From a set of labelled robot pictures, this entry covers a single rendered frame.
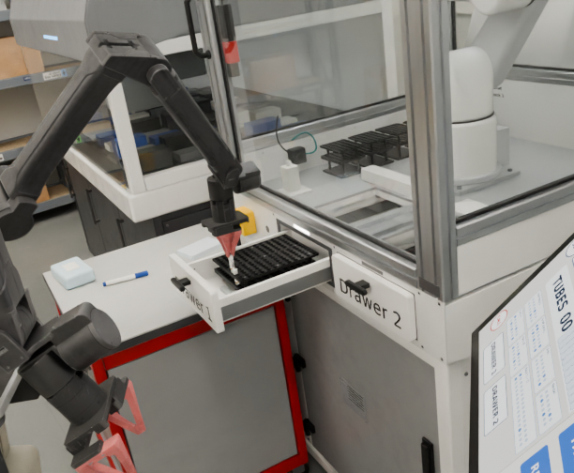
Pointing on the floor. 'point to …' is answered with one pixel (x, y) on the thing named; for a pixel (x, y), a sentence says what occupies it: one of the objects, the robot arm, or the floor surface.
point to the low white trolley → (192, 370)
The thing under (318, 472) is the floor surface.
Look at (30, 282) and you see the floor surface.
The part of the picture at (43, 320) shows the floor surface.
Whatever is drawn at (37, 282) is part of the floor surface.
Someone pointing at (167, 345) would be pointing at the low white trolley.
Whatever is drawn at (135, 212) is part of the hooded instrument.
